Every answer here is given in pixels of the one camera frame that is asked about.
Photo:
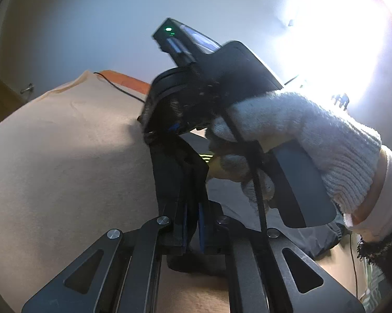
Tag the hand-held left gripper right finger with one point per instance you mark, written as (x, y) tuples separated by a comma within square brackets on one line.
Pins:
[(202, 231)]

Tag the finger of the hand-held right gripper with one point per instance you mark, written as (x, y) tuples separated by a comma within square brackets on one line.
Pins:
[(169, 134)]

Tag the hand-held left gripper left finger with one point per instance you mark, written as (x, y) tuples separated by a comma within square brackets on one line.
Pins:
[(184, 230)]

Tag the dark pants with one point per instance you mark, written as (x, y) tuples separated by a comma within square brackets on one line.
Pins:
[(225, 192)]

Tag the person's right forearm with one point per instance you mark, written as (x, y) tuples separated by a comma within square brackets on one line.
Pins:
[(383, 195)]

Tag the person's right hand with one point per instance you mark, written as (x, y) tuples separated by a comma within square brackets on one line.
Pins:
[(316, 137)]

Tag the orange cloth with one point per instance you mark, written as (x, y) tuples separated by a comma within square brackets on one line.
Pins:
[(130, 80)]

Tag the beige bed blanket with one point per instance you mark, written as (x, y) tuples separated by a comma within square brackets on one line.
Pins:
[(68, 156)]

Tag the small dark object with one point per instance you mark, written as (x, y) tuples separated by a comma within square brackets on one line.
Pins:
[(341, 100)]

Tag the brown wooden cabinet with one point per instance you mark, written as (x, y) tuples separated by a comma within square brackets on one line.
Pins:
[(1, 101)]

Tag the dark knitted cloth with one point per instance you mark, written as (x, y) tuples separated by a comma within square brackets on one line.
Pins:
[(380, 249)]

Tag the green patterned cloth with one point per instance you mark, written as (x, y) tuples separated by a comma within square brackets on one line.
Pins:
[(377, 280)]

